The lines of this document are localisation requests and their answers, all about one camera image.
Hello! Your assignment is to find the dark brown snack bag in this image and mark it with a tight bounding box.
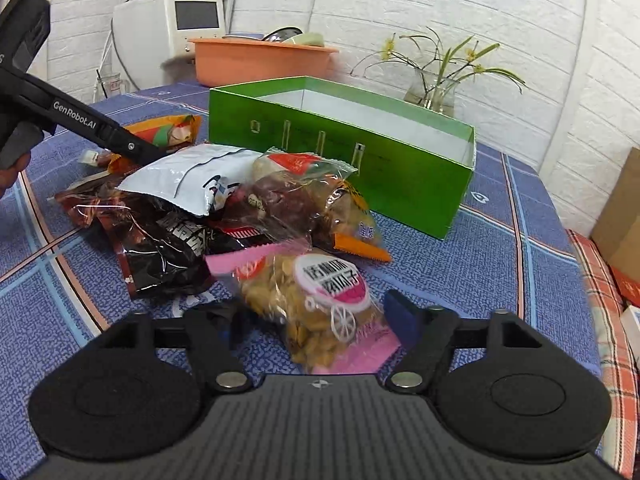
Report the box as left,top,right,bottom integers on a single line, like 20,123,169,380
55,176,270,298

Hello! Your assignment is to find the orange green snack packet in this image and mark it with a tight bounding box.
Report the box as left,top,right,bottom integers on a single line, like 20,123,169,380
79,112,203,172

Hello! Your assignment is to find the pink melon seed bag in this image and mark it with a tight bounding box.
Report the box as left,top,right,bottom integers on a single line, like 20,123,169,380
205,238,400,375

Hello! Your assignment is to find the white foil snack bag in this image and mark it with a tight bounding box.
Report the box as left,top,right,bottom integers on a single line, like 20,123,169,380
117,143,262,217

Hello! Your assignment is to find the clear orange dried fruit bag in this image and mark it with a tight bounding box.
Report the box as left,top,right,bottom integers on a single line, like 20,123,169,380
227,148,392,262

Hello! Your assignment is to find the person's left hand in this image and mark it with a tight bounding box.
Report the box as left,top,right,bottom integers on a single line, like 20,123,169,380
0,152,32,197

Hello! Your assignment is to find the glass jar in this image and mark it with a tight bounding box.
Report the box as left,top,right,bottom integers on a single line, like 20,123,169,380
96,72,128,101

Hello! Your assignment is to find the blue checked tablecloth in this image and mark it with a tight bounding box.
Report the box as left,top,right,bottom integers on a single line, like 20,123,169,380
0,79,604,480

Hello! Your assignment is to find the white screen appliance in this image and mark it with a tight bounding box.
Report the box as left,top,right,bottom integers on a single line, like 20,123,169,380
111,0,233,90

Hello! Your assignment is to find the green cardboard box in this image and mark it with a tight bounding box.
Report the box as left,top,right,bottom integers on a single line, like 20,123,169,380
208,77,476,238

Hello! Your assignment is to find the orange plastic basin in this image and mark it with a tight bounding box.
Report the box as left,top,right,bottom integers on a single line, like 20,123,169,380
191,38,337,88

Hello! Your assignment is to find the plaid orange bed sheet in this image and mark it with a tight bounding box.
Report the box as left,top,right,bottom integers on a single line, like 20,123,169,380
567,230,639,479

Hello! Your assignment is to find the brown cardboard box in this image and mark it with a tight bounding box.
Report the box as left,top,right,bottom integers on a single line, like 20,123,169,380
590,148,640,282

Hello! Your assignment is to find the metal bowl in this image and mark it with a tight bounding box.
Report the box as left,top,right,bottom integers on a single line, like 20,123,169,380
262,26,303,42

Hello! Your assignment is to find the glass vase with flowers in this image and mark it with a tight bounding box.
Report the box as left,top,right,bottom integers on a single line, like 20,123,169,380
349,27,526,117

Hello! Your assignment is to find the green ceramic dish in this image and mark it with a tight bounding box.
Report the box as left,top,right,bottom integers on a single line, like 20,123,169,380
285,32,324,48

